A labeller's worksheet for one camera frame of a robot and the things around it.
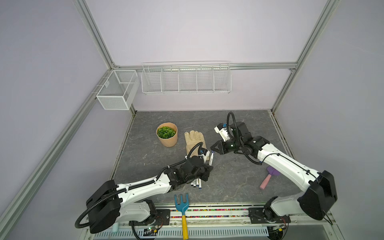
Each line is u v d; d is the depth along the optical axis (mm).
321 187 408
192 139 1026
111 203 405
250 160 595
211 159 759
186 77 993
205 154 698
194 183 845
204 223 738
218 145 710
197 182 844
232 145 664
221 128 707
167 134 930
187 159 594
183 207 753
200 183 839
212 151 760
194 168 586
